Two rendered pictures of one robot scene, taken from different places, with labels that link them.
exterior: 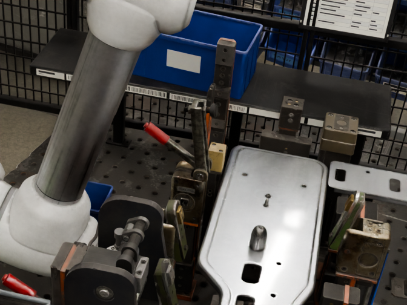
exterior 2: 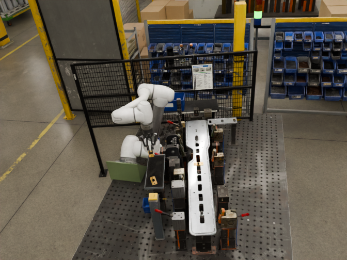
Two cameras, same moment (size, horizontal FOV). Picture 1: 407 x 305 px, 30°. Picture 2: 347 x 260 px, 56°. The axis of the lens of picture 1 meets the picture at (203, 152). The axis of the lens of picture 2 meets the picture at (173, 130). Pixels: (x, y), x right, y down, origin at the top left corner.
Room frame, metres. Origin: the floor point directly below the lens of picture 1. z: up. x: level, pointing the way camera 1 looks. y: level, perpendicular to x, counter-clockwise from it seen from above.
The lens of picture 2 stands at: (-1.29, 0.24, 2.86)
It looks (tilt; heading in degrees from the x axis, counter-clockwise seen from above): 36 degrees down; 356
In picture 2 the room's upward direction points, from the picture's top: 6 degrees counter-clockwise
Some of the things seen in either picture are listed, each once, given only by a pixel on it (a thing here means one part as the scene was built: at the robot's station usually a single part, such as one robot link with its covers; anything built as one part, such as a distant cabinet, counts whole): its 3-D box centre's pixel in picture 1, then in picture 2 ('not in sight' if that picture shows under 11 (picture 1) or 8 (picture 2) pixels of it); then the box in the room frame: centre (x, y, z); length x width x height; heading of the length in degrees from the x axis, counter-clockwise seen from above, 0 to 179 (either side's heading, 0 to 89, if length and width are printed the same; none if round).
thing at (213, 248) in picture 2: not in sight; (203, 238); (0.13, 0.01, 0.84); 0.18 x 0.06 x 0.29; 82
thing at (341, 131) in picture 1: (327, 183); (208, 124); (1.47, -0.31, 0.88); 0.08 x 0.08 x 0.36; 82
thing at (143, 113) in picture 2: not in sight; (143, 111); (0.70, 0.31, 1.63); 0.13 x 0.11 x 0.16; 90
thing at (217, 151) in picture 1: (209, 212); (184, 136); (1.31, -0.03, 0.88); 0.04 x 0.04 x 0.36; 82
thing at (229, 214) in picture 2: not in sight; (228, 229); (0.15, -0.17, 0.88); 0.15 x 0.11 x 0.36; 82
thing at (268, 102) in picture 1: (212, 80); (175, 107); (1.68, 0.00, 1.02); 0.90 x 0.22 x 0.03; 82
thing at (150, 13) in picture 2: not in sight; (170, 28); (5.77, -0.38, 0.52); 1.20 x 0.80 x 1.05; 157
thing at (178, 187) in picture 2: not in sight; (179, 201); (0.46, 0.14, 0.90); 0.13 x 0.10 x 0.41; 82
